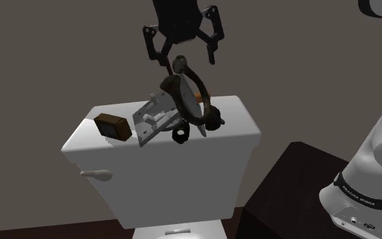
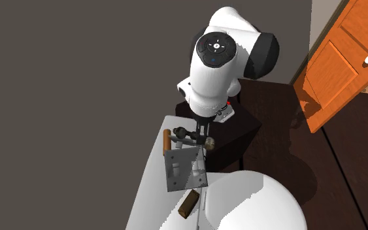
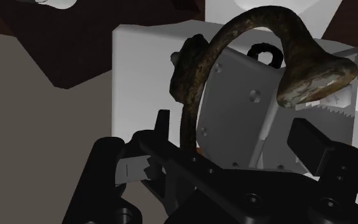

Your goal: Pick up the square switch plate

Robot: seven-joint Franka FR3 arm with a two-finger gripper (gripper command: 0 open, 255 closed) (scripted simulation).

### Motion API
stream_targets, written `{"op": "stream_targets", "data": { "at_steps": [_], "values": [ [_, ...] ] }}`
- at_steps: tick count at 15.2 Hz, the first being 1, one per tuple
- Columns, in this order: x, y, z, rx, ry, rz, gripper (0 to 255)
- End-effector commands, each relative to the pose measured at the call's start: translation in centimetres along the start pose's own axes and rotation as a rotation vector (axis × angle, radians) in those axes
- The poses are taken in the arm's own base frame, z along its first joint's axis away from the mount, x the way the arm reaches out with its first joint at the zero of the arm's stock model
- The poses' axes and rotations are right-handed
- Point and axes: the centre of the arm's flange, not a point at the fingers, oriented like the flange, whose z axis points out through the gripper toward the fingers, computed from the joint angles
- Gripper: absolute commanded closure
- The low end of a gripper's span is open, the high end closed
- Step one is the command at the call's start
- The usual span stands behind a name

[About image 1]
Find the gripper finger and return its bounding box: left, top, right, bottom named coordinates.
left=142, top=24, right=176, bottom=75
left=196, top=5, right=225, bottom=66

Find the grey pointed flat plate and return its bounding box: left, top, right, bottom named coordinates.
left=176, top=73, right=208, bottom=139

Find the grey plate with white switches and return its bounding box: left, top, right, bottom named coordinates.
left=132, top=92, right=183, bottom=149

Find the brown box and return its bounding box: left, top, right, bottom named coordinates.
left=93, top=113, right=133, bottom=143

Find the white toilet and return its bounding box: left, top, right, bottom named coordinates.
left=60, top=95, right=263, bottom=239

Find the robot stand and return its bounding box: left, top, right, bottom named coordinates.
left=235, top=141, right=354, bottom=239

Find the small black ring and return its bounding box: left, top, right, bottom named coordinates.
left=172, top=120, right=191, bottom=146

